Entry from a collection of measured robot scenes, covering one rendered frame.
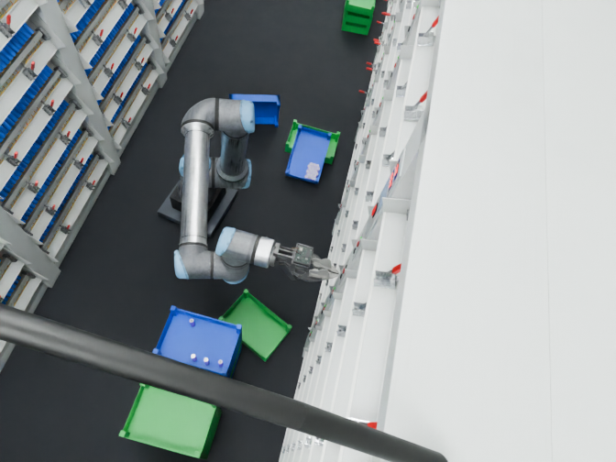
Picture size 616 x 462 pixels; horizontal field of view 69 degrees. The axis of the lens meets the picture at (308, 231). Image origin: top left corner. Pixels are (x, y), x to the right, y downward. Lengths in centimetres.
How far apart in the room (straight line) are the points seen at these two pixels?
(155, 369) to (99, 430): 193
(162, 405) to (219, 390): 155
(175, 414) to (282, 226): 114
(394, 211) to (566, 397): 47
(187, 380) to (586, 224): 63
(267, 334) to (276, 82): 171
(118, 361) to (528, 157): 67
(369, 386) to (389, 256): 25
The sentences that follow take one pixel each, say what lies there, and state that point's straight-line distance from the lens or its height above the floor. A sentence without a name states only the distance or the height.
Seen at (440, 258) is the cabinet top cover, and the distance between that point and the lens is 65.
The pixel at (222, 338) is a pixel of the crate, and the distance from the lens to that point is 198.
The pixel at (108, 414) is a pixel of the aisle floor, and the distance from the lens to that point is 233.
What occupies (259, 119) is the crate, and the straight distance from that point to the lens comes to 296.
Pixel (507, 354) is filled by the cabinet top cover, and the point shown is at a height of 170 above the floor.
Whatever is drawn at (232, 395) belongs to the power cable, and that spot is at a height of 183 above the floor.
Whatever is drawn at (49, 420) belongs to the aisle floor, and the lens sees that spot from 240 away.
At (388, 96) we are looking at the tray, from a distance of 168.
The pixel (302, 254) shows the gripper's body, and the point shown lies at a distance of 134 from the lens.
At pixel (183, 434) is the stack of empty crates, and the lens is 193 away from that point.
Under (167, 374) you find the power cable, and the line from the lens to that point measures 40.
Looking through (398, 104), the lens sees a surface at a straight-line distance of 142.
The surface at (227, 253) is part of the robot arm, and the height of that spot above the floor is 100.
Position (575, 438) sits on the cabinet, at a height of 170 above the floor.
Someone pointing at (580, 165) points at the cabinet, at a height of 170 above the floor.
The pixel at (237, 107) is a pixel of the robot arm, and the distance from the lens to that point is 169.
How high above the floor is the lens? 224
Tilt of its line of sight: 62 degrees down
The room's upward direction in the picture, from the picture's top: 16 degrees clockwise
